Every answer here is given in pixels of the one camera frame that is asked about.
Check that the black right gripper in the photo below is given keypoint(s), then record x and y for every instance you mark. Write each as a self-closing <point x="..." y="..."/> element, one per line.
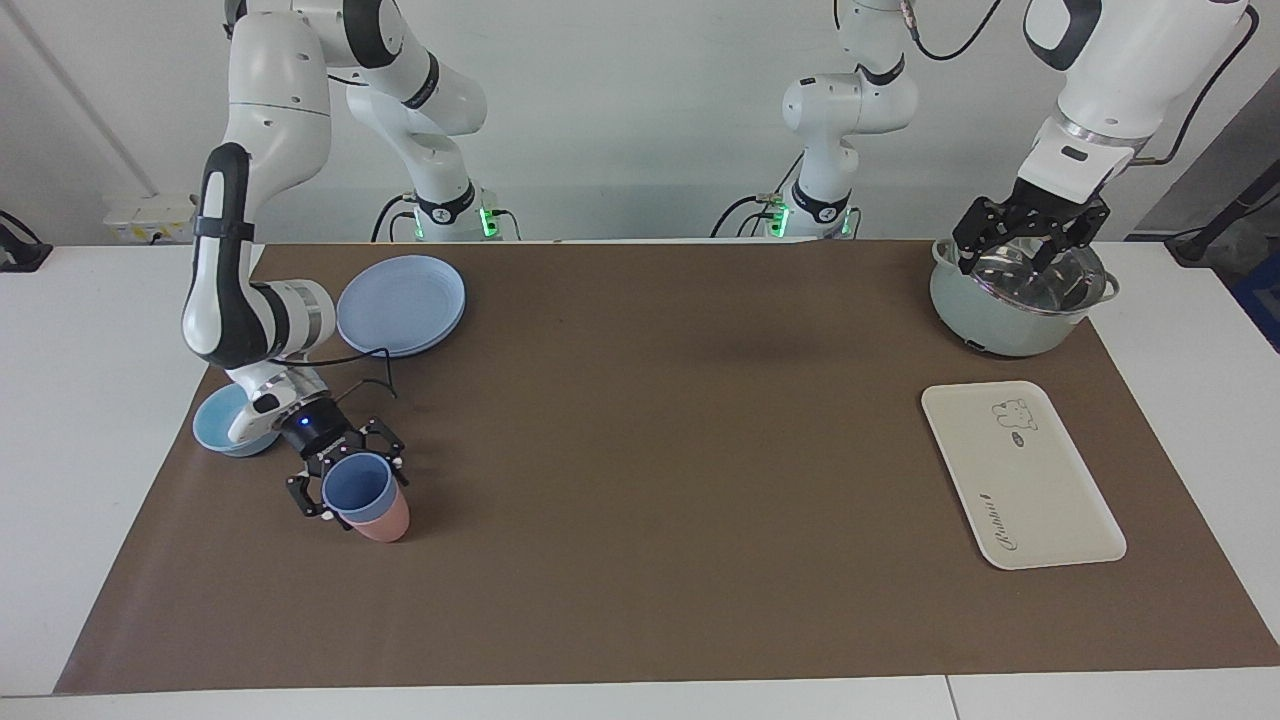
<point x="315" y="432"/>

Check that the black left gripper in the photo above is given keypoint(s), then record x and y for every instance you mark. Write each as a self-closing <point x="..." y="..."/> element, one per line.
<point x="1048" y="208"/>

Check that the blue ribbed cup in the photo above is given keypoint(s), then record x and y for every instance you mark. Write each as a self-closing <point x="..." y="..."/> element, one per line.
<point x="358" y="488"/>

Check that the pink cup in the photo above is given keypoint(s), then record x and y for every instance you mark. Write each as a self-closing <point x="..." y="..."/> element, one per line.
<point x="388" y="522"/>

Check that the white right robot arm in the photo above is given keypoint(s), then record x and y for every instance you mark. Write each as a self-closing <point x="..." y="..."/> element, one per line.
<point x="270" y="120"/>

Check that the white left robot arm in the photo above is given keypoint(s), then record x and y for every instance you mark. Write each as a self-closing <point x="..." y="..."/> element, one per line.
<point x="1120" y="80"/>

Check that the cream rabbit print tray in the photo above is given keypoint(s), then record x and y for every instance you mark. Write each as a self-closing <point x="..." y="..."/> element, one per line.
<point x="1020" y="480"/>

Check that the glass pot lid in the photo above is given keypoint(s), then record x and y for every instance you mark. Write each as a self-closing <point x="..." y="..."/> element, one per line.
<point x="1010" y="275"/>

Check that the pale green cooking pot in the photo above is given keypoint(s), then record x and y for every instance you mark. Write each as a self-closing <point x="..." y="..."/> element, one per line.
<point x="1000" y="325"/>

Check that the light blue bowl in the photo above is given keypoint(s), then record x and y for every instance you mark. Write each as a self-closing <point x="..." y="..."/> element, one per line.
<point x="218" y="425"/>

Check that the pale blue plate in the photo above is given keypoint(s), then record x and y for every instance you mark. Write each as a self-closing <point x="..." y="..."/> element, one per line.
<point x="400" y="305"/>

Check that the black stand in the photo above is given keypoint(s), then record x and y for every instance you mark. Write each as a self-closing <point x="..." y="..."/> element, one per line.
<point x="1220" y="225"/>

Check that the brown table mat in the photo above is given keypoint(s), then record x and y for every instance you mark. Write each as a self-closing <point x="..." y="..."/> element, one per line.
<point x="650" y="480"/>

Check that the white power strip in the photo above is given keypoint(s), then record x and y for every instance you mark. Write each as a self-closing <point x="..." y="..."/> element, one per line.
<point x="150" y="218"/>

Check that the black table clamp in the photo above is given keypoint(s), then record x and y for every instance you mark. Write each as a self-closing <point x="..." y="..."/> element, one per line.
<point x="20" y="250"/>

